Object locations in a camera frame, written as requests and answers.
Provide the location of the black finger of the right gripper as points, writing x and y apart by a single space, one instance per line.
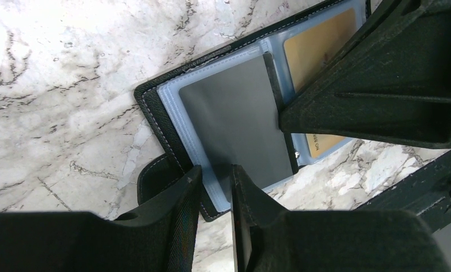
391 82

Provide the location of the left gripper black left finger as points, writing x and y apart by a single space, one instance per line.
158 235

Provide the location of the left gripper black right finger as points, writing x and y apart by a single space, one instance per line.
270 237

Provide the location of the gold card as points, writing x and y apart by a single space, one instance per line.
306 53

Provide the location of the black leather card holder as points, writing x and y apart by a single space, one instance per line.
161 104

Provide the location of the black mounting rail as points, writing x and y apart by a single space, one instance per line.
426 193

